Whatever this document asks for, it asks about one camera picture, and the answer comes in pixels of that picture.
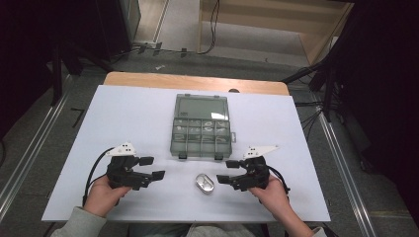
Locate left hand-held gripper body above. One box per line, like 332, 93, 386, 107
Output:
105, 141, 154, 192

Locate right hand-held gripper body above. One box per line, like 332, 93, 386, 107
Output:
230, 144, 281, 193

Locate small clear oval case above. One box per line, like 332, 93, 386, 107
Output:
194, 173, 215, 196

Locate grey transparent compartment box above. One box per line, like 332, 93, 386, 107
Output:
169, 93, 237, 162

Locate person's right hand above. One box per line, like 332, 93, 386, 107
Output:
248, 174, 293, 217

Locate person's left hand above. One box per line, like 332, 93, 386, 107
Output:
82, 174, 132, 218

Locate white table cover board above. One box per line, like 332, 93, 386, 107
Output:
42, 84, 331, 223

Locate person's grey pants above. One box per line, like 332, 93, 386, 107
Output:
127, 223, 268, 237

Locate black metal stand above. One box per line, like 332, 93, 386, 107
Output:
282, 58, 340, 123
48, 40, 115, 107

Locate dark cabinet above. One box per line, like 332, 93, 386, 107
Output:
95, 0, 142, 62

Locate light wooden shelf unit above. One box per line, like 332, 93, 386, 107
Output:
197, 0, 356, 65

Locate right hand-held gripper cable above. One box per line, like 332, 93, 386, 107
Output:
267, 165, 292, 196

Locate hand-held gripper cable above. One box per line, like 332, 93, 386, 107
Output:
82, 146, 116, 207
267, 165, 292, 196

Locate left hand-held gripper cable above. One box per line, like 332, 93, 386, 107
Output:
82, 146, 116, 207

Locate black floor cables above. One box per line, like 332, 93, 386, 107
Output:
294, 100, 332, 141

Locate metal floor rail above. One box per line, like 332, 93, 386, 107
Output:
310, 94, 377, 237
0, 74, 74, 220

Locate black hanging cable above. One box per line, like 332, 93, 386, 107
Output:
197, 0, 221, 55

